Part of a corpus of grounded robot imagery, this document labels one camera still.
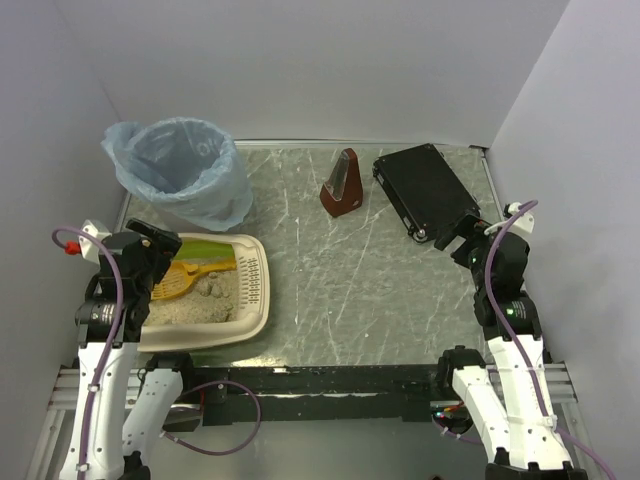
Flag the yellow litter scoop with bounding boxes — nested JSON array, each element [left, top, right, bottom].
[[151, 258, 237, 301]]

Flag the beige litter box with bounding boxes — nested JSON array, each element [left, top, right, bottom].
[[138, 233, 270, 353]]

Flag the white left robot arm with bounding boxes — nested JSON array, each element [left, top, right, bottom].
[[59, 219, 194, 479]]

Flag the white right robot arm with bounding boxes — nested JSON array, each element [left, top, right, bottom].
[[435, 202, 588, 479]]

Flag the beige cat litter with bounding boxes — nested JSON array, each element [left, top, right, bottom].
[[145, 270, 239, 326]]

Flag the grey bin with blue bag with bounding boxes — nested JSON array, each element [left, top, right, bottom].
[[101, 117, 253, 232]]

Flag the black rectangular case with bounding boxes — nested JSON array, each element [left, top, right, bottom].
[[372, 144, 480, 243]]

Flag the brown wooden metronome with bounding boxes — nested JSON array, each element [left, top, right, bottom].
[[319, 148, 364, 218]]

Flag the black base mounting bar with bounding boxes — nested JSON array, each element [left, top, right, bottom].
[[171, 364, 460, 426]]

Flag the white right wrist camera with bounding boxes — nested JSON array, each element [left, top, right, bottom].
[[504, 201, 535, 238]]

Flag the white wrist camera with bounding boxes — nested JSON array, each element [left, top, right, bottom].
[[63, 219, 111, 264], [504, 201, 535, 238]]

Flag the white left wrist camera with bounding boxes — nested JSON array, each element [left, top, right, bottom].
[[63, 219, 111, 264]]

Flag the aluminium rail frame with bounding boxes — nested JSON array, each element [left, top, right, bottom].
[[24, 362, 146, 480]]

